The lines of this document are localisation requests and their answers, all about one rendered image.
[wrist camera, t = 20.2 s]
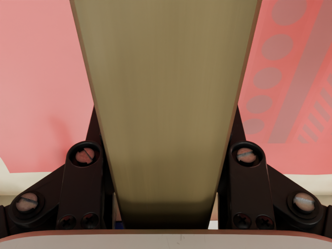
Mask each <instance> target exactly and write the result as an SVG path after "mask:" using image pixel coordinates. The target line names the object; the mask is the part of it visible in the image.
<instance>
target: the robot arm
mask: <svg viewBox="0 0 332 249"><path fill-rule="evenodd" d="M114 192H115V190H114V186H113V182H112V178H111V174H110V169H109V165H108V161H107V157H106V153H105V148H104V144H103V140H102V136H101V132H100V127H99V123H98V119H97V115H96V111H95V106H93V110H92V114H91V118H90V122H89V127H88V131H87V135H86V139H85V141H81V142H79V143H76V144H75V145H73V146H72V147H71V148H70V149H69V151H68V152H67V155H66V160H65V164H64V165H62V166H61V167H59V168H58V169H56V170H55V171H53V172H52V173H50V174H49V175H47V176H46V177H44V178H43V179H41V180H40V181H38V182H37V183H35V184H33V185H32V186H30V187H29V188H27V189H26V190H24V191H23V192H21V193H20V194H19V195H17V196H16V197H15V198H14V199H13V201H12V202H11V204H9V205H7V206H3V205H0V249H332V205H328V207H327V206H325V205H322V204H321V203H320V201H319V200H318V199H317V197H315V196H314V195H313V194H312V193H310V192H309V191H307V190H306V189H304V188H303V187H301V186H300V185H298V184H297V183H295V182H294V181H292V180H291V179H289V178H288V177H286V176H285V175H283V174H282V173H280V172H279V171H277V170H276V169H274V168H273V167H271V166H270V165H268V164H267V162H266V156H265V153H264V151H263V150H262V148H261V147H260V146H258V145H257V144H255V143H253V142H250V141H247V140H246V136H245V132H244V128H243V124H242V119H241V115H240V111H239V107H238V105H237V109H236V113H235V118H234V122H233V126H232V130H231V134H230V139H229V143H228V147H227V151H226V156H225V160H224V164H223V168H222V172H221V177H220V181H219V185H218V189H217V193H218V229H114Z"/></svg>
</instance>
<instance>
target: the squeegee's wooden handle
mask: <svg viewBox="0 0 332 249"><path fill-rule="evenodd" d="M69 1H70V6H71V10H72V14H73V18H74V22H75V27H76V30H77V35H78V39H79V43H80V47H81V51H82V55H83V61H84V65H85V69H86V73H87V78H88V82H89V86H90V90H91V94H92V99H93V103H94V106H95V111H96V115H97V119H98V123H99V127H100V132H101V136H102V140H103V144H104V148H105V153H106V157H107V161H108V165H109V169H110V174H111V178H112V182H113V186H114V190H115V194H116V198H117V202H118V207H119V211H120V215H121V219H122V223H123V228H124V229H208V227H209V222H210V218H211V214H212V210H213V206H214V201H215V197H216V193H217V189H218V185H219V181H220V177H221V172H222V168H223V164H224V160H225V156H226V151H227V147H228V143H229V139H230V134H231V130H232V126H233V122H234V118H235V113H236V109H237V105H238V101H239V97H240V93H241V89H242V84H243V80H244V76H245V72H246V68H247V63H248V59H249V54H250V50H251V45H252V41H253V37H254V33H255V29H256V25H257V21H258V16H259V12H260V8H261V4H262V0H69Z"/></svg>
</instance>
